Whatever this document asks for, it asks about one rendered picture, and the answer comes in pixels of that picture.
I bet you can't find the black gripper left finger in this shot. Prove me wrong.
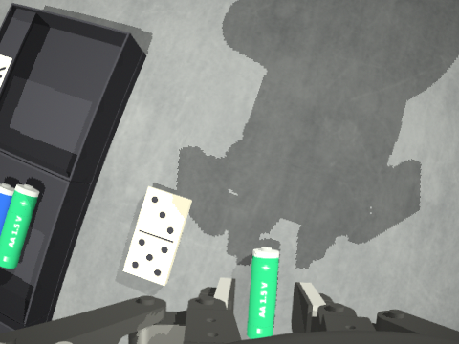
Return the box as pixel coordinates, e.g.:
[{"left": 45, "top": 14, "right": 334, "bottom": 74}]
[{"left": 0, "top": 277, "right": 241, "bottom": 344}]

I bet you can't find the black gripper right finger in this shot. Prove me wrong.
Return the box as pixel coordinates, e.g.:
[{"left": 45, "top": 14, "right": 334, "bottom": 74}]
[{"left": 292, "top": 282, "right": 459, "bottom": 340}]

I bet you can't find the green aa battery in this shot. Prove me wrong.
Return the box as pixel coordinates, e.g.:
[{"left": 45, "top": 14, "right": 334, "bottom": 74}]
[
  {"left": 247, "top": 247, "right": 279, "bottom": 338},
  {"left": 0, "top": 184, "right": 39, "bottom": 269}
]

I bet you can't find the blue aa battery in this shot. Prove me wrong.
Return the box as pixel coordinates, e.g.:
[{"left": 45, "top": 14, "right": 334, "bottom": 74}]
[{"left": 0, "top": 183, "right": 14, "bottom": 236}]

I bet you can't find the white domino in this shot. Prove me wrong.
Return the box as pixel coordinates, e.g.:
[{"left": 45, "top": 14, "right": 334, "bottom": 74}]
[{"left": 123, "top": 187, "right": 192, "bottom": 285}]

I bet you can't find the black divided bin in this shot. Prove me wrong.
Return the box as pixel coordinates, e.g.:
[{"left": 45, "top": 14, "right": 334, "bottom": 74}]
[{"left": 0, "top": 3, "right": 146, "bottom": 333}]

